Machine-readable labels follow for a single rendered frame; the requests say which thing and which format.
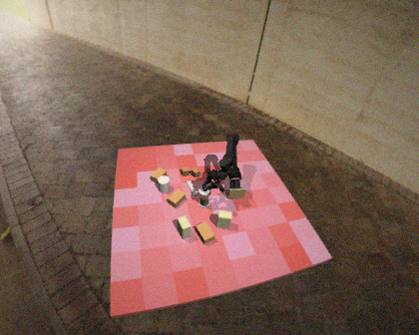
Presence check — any dark grey cylinder with cream top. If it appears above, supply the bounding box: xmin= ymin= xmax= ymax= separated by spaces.
xmin=158 ymin=175 xmax=170 ymax=193

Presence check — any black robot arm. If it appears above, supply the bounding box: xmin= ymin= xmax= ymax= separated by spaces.
xmin=210 ymin=134 xmax=242 ymax=188

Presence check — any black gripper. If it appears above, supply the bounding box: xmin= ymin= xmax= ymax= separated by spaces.
xmin=203 ymin=168 xmax=226 ymax=193

